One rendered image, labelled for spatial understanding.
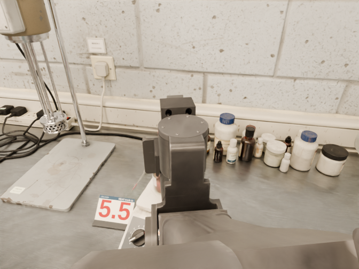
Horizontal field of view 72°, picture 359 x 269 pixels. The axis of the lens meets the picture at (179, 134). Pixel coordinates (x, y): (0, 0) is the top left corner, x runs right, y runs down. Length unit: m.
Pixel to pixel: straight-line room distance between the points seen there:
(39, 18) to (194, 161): 0.50
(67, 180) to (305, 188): 0.67
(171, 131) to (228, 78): 0.61
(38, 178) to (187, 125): 0.61
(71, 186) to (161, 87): 0.44
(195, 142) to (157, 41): 0.65
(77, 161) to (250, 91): 0.61
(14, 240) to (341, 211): 0.77
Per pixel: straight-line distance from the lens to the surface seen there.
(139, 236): 0.53
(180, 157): 0.24
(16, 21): 0.62
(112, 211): 0.64
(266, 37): 0.83
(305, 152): 0.80
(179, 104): 0.31
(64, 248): 0.63
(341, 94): 0.94
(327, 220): 0.72
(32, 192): 0.78
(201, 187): 0.27
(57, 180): 0.78
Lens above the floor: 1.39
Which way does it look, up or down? 32 degrees down
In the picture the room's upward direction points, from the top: straight up
